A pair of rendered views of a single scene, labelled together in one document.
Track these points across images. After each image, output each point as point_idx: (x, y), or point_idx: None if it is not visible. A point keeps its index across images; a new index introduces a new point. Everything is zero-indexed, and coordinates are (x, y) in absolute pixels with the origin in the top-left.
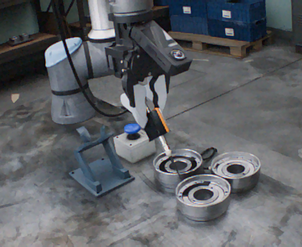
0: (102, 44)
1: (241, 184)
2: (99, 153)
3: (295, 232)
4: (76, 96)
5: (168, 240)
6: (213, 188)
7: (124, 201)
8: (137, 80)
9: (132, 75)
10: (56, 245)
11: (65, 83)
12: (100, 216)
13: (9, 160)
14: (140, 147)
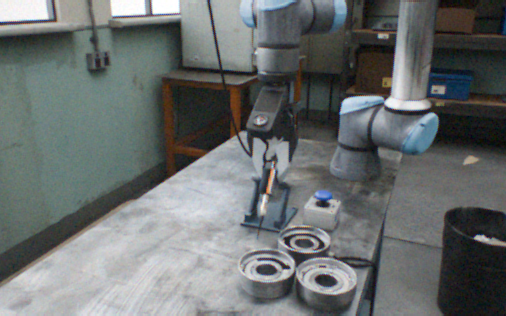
0: (387, 113)
1: (302, 292)
2: (303, 204)
3: None
4: (350, 153)
5: (205, 276)
6: (281, 273)
7: (245, 238)
8: None
9: None
10: (170, 227)
11: (344, 136)
12: (217, 234)
13: (255, 171)
14: (315, 215)
